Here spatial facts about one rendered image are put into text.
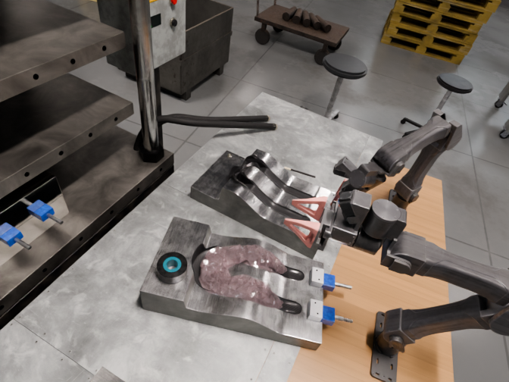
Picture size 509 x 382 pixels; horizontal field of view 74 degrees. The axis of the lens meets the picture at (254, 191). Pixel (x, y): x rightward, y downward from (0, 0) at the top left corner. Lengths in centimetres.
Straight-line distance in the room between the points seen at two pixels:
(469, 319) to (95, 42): 119
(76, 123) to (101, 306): 58
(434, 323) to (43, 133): 120
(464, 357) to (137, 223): 186
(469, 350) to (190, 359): 174
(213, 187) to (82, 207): 46
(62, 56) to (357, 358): 115
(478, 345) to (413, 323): 146
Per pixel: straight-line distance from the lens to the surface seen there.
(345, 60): 298
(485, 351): 244
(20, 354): 109
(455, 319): 95
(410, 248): 77
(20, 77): 103
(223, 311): 96
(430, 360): 121
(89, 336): 106
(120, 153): 151
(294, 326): 101
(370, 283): 123
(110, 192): 136
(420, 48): 578
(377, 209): 71
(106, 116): 128
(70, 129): 123
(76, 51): 111
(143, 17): 117
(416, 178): 136
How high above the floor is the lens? 176
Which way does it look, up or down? 45 degrees down
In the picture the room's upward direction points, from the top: 12 degrees clockwise
